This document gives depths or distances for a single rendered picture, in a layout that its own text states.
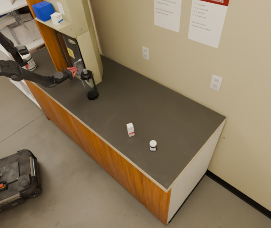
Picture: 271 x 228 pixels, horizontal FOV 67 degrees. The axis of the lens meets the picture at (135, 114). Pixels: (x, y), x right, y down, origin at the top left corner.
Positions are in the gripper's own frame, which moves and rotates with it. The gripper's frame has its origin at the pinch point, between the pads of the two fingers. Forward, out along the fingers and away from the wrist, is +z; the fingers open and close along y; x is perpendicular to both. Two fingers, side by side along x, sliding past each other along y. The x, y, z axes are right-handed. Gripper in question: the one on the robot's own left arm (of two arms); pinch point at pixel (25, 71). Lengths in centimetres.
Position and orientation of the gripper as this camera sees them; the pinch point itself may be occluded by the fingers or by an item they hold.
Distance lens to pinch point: 203.6
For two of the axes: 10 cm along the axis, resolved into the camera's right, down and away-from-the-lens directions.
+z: 0.9, 6.6, 7.4
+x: -7.3, -4.7, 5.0
